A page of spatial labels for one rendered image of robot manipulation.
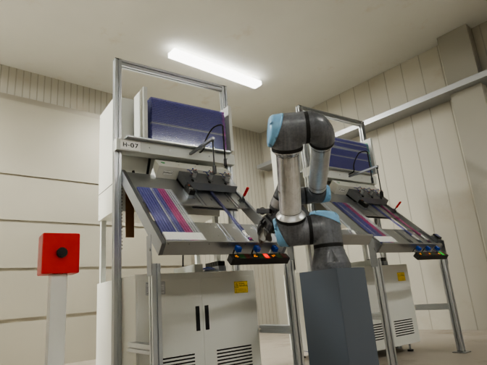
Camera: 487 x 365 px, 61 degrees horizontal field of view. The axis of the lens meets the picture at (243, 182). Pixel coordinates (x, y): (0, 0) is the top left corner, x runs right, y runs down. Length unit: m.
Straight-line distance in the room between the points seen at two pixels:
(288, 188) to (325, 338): 0.55
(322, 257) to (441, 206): 3.27
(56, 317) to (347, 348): 1.08
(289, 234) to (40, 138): 3.58
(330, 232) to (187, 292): 0.88
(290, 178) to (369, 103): 3.99
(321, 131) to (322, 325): 0.70
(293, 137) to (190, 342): 1.20
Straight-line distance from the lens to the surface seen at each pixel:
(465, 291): 4.71
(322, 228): 1.63
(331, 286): 1.57
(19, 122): 4.79
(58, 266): 1.79
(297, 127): 1.45
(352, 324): 1.59
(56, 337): 1.81
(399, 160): 5.07
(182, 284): 2.17
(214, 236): 2.00
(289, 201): 1.56
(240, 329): 2.34
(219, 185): 2.44
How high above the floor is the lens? 0.48
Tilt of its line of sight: 15 degrees up
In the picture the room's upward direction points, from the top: 5 degrees counter-clockwise
